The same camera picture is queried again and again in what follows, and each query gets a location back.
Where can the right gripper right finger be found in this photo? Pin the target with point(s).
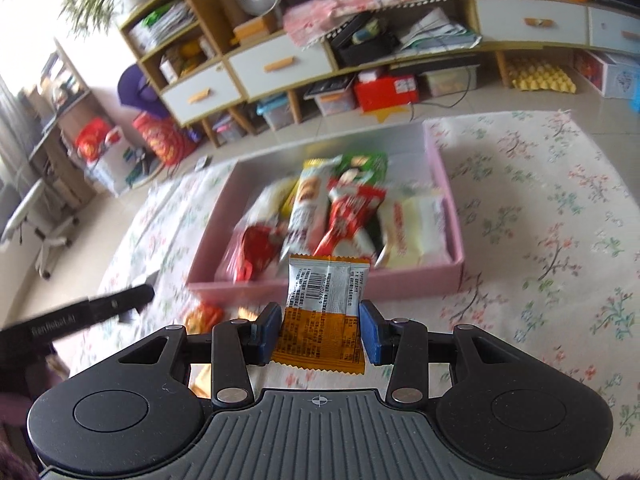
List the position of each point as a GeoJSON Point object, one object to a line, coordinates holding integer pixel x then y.
{"type": "Point", "coordinates": [410, 348]}

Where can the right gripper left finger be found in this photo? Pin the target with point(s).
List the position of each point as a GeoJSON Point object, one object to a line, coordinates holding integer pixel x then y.
{"type": "Point", "coordinates": [228, 349]}

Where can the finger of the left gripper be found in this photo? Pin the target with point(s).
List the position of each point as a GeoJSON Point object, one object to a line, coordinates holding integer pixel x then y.
{"type": "Point", "coordinates": [121, 304]}

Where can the orange silver snack packet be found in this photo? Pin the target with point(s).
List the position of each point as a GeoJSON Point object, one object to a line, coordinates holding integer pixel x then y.
{"type": "Point", "coordinates": [320, 328]}

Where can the white rice cracker packet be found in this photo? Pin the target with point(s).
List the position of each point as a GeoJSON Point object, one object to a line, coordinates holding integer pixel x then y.
{"type": "Point", "coordinates": [265, 211]}

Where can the red candy packet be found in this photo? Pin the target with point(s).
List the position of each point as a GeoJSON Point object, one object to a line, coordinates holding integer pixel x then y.
{"type": "Point", "coordinates": [352, 207]}

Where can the white chocolate cookie packet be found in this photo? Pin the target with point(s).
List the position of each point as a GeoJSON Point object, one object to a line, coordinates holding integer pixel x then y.
{"type": "Point", "coordinates": [307, 223]}

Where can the green cartoon snack packet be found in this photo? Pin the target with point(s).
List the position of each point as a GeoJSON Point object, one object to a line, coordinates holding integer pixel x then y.
{"type": "Point", "coordinates": [363, 168]}

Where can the yellow cracker packet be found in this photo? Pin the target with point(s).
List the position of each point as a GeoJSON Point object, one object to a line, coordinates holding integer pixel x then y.
{"type": "Point", "coordinates": [287, 206]}

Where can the mustard yellow snack packet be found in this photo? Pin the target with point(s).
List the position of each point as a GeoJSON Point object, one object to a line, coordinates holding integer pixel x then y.
{"type": "Point", "coordinates": [200, 382]}

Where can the white office chair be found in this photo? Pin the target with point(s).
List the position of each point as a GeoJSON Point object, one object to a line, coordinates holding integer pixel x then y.
{"type": "Point", "coordinates": [21, 212]}

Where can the white blue snack packet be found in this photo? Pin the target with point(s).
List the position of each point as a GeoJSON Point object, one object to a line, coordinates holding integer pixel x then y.
{"type": "Point", "coordinates": [413, 228]}

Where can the red cylindrical tin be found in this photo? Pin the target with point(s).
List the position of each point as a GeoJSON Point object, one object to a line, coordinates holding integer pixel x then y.
{"type": "Point", "coordinates": [170, 143]}

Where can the floral tablecloth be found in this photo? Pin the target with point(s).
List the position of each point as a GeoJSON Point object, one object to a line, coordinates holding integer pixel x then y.
{"type": "Point", "coordinates": [551, 241]}

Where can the purple cap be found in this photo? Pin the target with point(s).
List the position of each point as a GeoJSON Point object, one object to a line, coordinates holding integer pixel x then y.
{"type": "Point", "coordinates": [135, 91]}

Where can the red cardboard box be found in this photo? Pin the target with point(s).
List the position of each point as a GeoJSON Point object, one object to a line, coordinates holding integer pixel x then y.
{"type": "Point", "coordinates": [385, 92]}

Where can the white drawer cabinet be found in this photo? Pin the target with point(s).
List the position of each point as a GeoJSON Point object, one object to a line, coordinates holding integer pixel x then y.
{"type": "Point", "coordinates": [201, 69]}

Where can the yellow egg tray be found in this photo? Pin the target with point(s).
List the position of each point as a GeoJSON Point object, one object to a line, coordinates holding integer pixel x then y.
{"type": "Point", "coordinates": [533, 74]}

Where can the white printed carton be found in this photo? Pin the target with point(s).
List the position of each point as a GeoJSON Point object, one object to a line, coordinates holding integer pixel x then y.
{"type": "Point", "coordinates": [614, 76]}

